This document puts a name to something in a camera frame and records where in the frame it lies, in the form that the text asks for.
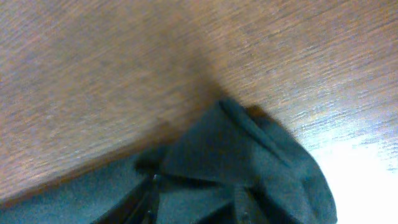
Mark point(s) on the dark green Nike t-shirt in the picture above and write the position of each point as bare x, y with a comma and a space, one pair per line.
197, 175

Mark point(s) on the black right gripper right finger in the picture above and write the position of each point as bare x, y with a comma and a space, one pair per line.
252, 207

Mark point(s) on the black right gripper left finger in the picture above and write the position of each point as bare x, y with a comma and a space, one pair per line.
138, 206

